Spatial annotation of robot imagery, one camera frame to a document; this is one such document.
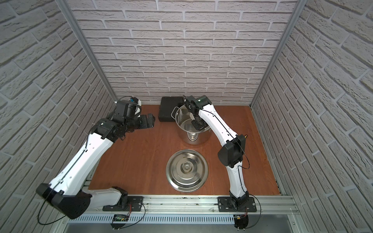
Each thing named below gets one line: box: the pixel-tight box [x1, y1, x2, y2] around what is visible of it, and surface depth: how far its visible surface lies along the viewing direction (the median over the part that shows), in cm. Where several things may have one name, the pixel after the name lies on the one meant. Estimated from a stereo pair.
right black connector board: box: [233, 214, 250, 232], surface depth 71 cm
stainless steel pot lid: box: [165, 149, 209, 193], surface depth 85 cm
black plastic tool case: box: [158, 96, 185, 122], surface depth 119 cm
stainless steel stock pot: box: [170, 104, 212, 145], surface depth 96 cm
